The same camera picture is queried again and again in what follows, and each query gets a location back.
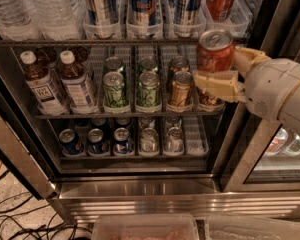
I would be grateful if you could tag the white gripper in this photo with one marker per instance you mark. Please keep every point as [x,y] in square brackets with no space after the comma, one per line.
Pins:
[269,85]

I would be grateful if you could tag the red coke can front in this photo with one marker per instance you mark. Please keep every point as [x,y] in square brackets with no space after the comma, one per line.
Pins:
[215,51]

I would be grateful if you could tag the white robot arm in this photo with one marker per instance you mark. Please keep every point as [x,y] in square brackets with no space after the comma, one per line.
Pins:
[269,88]

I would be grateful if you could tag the right front orange can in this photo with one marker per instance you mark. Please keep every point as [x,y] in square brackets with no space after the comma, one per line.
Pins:
[207,99]

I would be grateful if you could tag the orange can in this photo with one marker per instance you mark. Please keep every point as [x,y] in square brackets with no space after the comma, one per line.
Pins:
[178,63]
[207,99]
[181,89]

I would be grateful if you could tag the left front orange can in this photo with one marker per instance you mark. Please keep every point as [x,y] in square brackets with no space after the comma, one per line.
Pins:
[181,89]

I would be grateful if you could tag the left back orange can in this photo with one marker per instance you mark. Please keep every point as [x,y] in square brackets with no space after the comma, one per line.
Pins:
[178,63]

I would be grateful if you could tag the right tall energy drink can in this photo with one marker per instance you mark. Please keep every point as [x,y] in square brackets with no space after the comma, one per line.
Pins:
[187,19]

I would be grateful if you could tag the tall energy drink can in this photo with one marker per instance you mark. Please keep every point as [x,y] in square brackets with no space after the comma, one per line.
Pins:
[101,19]
[187,19]

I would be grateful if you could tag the right back green can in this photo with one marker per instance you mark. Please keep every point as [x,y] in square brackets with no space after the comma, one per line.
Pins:
[148,64]

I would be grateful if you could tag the green can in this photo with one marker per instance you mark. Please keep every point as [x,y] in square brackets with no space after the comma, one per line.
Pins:
[148,64]
[114,64]
[114,90]
[149,89]

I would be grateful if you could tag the right front green can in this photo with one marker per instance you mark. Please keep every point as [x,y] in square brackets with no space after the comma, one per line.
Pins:
[149,89]

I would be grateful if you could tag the right silver can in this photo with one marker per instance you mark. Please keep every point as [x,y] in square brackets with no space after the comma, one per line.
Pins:
[174,140]

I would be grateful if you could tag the silver can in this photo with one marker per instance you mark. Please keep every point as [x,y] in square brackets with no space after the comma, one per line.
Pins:
[174,140]
[149,140]

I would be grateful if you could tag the left silver can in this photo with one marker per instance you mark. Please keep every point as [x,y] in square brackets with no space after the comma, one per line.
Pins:
[149,140]

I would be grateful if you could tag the middle blue energy drink can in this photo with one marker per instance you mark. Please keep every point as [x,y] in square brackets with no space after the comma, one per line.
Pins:
[144,17]

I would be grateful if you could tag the left back green can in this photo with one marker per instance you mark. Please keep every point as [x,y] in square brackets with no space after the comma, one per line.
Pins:
[114,64]

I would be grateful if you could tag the left front green can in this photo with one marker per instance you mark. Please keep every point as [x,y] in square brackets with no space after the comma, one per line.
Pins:
[114,90]

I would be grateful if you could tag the right blue pepsi can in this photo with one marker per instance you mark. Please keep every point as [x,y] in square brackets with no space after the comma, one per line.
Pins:
[122,141]

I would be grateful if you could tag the blue pepsi can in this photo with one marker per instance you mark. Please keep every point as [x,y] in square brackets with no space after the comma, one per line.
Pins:
[122,141]
[97,142]
[71,142]

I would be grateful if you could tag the middle blue pepsi can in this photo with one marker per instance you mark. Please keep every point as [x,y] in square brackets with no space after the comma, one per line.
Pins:
[97,142]

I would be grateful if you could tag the left tall energy drink can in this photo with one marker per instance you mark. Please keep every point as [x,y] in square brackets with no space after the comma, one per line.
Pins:
[101,19]

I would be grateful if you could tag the left blue pepsi can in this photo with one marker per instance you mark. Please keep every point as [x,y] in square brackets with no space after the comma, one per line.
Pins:
[71,142]

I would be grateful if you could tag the steel fridge door left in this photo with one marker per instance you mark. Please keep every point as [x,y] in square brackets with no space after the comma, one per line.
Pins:
[27,146]

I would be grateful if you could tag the right clear plastic bin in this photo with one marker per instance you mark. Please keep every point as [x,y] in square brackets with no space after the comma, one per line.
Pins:
[223,227]

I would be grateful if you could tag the clear plastic bin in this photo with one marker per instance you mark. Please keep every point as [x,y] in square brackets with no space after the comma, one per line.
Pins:
[145,227]
[223,227]

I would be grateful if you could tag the right front tea bottle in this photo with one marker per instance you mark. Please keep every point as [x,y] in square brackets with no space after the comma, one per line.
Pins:
[77,83]

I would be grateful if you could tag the tea bottle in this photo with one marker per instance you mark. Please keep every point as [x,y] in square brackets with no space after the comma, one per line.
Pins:
[44,84]
[77,83]

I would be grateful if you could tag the right clear water bottle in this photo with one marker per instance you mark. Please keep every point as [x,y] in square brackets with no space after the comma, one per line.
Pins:
[58,19]

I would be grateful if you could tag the clear water bottle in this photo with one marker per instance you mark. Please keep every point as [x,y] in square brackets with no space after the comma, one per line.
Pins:
[15,21]
[58,19]

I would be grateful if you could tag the left clear plastic bin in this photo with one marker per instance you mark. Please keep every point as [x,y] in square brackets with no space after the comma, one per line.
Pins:
[145,227]

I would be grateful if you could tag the left front tea bottle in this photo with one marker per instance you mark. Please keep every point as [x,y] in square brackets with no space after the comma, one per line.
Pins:
[44,84]

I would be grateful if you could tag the left clear water bottle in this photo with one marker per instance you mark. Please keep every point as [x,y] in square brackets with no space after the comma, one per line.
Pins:
[15,21]

